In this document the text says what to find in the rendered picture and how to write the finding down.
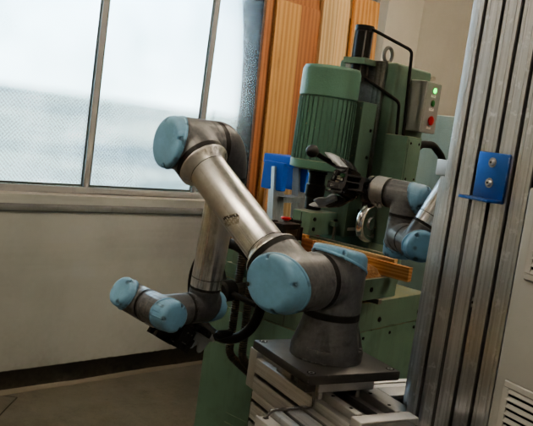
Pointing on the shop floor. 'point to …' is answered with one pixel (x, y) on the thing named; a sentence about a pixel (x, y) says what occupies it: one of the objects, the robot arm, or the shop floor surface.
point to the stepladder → (276, 179)
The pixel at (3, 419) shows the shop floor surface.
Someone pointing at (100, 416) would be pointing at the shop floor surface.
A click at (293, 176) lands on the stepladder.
